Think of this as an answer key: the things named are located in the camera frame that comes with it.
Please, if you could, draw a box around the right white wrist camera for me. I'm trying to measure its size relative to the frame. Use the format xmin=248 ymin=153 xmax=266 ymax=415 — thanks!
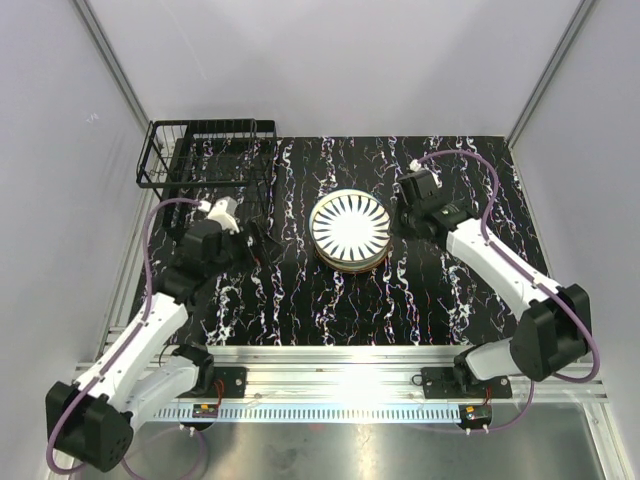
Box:
xmin=409 ymin=159 xmax=442 ymax=189

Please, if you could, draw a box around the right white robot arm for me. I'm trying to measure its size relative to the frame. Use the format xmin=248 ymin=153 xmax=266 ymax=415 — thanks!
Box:
xmin=395 ymin=170 xmax=595 ymax=397

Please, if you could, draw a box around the stack of remaining plates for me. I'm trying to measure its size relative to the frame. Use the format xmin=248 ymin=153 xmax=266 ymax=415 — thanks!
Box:
xmin=314 ymin=242 xmax=393 ymax=274

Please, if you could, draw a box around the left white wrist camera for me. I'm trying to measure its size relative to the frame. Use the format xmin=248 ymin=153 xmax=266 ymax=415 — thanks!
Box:
xmin=197 ymin=196 xmax=240 ymax=234

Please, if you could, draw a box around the black wire dish rack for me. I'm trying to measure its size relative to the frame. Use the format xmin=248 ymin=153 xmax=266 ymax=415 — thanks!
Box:
xmin=136 ymin=118 xmax=277 ymax=224

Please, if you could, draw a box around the aluminium frame post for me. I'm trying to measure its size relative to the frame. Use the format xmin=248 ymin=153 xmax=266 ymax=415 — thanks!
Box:
xmin=70 ymin=0 xmax=149 ymax=132
xmin=506 ymin=0 xmax=599 ymax=150

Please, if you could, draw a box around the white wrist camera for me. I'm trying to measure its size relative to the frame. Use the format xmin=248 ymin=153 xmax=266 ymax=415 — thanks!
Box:
xmin=409 ymin=159 xmax=442 ymax=189
xmin=197 ymin=196 xmax=240 ymax=234

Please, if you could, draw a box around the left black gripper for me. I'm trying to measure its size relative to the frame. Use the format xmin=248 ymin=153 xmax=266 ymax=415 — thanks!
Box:
xmin=207 ymin=219 xmax=285 ymax=279

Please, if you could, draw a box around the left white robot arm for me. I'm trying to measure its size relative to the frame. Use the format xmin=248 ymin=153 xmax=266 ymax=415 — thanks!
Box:
xmin=45 ymin=220 xmax=280 ymax=475

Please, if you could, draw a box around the black marble pattern mat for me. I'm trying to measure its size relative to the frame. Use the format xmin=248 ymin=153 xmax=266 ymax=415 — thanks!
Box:
xmin=171 ymin=136 xmax=545 ymax=346

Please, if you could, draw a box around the right aluminium frame post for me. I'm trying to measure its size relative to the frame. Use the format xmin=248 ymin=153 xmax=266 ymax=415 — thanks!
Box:
xmin=506 ymin=0 xmax=599 ymax=150

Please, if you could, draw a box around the aluminium mounting rail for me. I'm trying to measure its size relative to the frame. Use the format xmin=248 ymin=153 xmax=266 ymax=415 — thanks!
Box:
xmin=208 ymin=345 xmax=608 ymax=405

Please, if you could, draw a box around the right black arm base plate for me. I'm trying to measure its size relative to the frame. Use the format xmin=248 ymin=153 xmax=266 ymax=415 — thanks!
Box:
xmin=418 ymin=367 xmax=513 ymax=400

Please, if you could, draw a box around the left aluminium frame post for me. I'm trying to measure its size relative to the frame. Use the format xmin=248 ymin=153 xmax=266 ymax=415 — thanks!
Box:
xmin=70 ymin=0 xmax=149 ymax=132

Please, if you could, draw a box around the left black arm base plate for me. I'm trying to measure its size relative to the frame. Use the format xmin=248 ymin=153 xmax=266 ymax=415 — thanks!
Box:
xmin=183 ymin=366 xmax=248 ymax=399

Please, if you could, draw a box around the white slotted cable duct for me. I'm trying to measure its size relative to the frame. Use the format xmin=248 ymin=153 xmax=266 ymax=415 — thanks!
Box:
xmin=153 ymin=401 xmax=491 ymax=424

